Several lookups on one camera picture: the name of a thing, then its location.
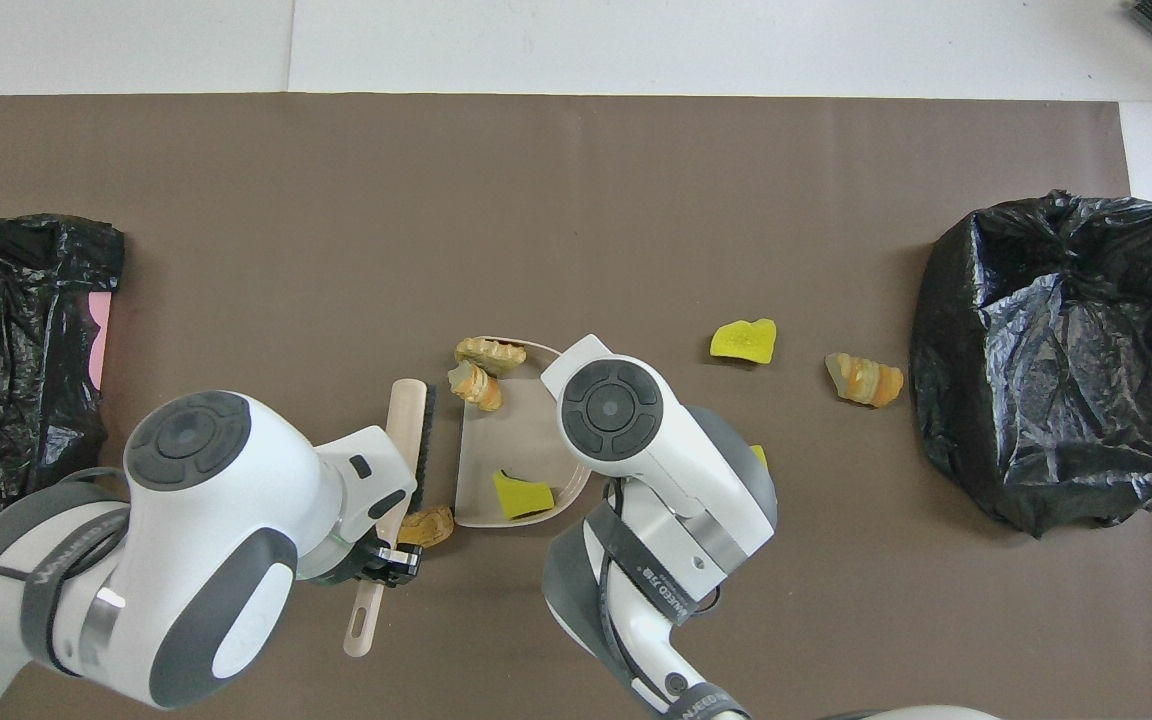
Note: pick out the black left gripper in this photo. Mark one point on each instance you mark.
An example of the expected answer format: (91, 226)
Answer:
(356, 562)

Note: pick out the brown bread nugget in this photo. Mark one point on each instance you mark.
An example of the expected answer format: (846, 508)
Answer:
(428, 524)

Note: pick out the small yellow sponge piece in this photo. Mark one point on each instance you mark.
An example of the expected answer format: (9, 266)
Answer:
(521, 497)

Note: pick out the beige hand brush black bristles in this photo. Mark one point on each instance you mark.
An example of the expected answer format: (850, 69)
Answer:
(404, 420)

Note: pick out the beige plastic dustpan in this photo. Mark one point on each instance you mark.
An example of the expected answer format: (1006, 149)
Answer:
(516, 440)

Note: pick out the beige striped bread piece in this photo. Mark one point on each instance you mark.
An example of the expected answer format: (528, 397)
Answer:
(476, 388)

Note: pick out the notched yellow sponge piece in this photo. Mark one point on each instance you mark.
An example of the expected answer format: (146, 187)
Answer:
(759, 457)

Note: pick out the orange striped croissant piece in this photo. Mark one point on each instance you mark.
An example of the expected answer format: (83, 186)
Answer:
(864, 380)

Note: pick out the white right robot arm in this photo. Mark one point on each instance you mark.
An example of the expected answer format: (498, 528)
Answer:
(656, 460)

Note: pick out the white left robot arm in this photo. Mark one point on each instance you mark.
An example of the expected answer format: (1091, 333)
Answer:
(226, 520)

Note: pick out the black trash bag pink bin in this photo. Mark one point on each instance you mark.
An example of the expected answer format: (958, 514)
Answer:
(16, 400)

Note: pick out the brown table mat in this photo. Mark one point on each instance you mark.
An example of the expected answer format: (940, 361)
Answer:
(636, 180)

